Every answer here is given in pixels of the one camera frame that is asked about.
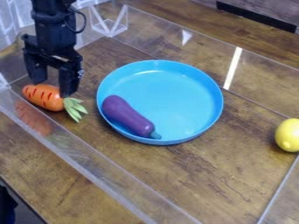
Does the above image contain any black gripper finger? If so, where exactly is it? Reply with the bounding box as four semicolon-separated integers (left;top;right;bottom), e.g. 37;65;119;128
23;52;48;85
59;67;83;98

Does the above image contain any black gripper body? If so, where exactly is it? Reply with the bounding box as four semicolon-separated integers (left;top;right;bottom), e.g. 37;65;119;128
20;11;85;77

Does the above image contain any orange toy carrot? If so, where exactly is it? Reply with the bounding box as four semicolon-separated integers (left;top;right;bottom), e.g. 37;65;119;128
23;84;88;123

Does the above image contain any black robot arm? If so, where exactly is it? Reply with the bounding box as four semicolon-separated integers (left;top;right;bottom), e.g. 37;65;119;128
21;0;87;98

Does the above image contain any white lattice curtain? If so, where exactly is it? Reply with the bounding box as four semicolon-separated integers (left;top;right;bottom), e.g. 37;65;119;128
0;0;109;51

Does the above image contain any purple toy eggplant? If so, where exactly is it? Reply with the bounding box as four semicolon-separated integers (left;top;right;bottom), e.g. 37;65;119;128
101;94;161;139

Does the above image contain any blue round plate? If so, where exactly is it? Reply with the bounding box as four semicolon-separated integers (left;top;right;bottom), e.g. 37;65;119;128
96;59;224;145

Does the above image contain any dark object bottom left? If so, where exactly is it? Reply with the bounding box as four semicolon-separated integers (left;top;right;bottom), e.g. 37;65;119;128
0;185;17;224

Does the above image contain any yellow toy lemon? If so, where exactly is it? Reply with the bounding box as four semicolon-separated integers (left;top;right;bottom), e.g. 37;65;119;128
275;118;299;152

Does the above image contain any black cable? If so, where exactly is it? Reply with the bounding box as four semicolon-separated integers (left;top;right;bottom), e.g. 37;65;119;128
63;7;88;34

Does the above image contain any clear acrylic enclosure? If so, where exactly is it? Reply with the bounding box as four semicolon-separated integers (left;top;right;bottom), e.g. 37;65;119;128
0;0;299;224

